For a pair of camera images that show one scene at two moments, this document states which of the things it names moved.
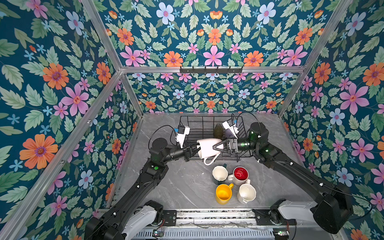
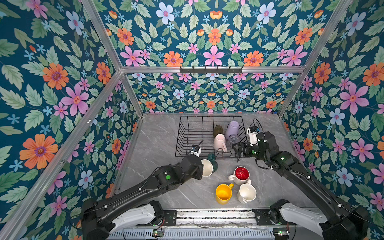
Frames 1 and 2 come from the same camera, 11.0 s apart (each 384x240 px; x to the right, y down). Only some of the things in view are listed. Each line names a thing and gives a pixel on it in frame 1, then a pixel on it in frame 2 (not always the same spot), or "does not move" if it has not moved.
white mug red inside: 240,176 does not move
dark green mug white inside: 220,174 -> 210,165
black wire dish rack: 225,135 does not move
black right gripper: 233,144 -> 246,146
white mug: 247,192 does not move
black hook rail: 210,70 does not move
